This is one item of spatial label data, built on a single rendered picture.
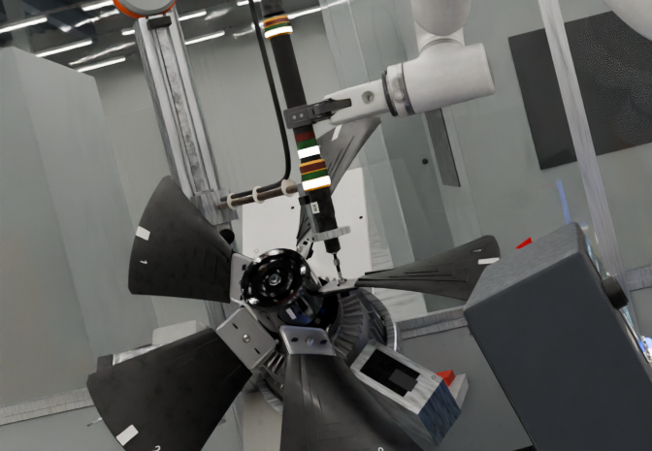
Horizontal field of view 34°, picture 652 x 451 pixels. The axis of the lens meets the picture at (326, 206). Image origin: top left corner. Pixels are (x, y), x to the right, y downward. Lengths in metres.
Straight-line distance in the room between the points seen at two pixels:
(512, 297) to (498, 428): 1.63
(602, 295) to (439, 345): 1.61
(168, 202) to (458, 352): 0.85
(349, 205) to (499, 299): 1.26
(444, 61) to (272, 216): 0.64
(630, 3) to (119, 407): 1.00
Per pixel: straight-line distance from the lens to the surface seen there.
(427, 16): 1.58
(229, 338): 1.79
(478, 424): 2.53
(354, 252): 2.08
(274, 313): 1.72
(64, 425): 2.81
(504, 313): 0.90
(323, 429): 1.63
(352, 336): 1.84
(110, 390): 1.80
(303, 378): 1.67
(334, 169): 1.87
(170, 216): 1.95
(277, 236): 2.16
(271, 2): 1.77
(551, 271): 0.90
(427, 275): 1.70
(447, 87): 1.69
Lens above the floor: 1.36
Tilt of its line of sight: 2 degrees down
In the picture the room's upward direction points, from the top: 14 degrees counter-clockwise
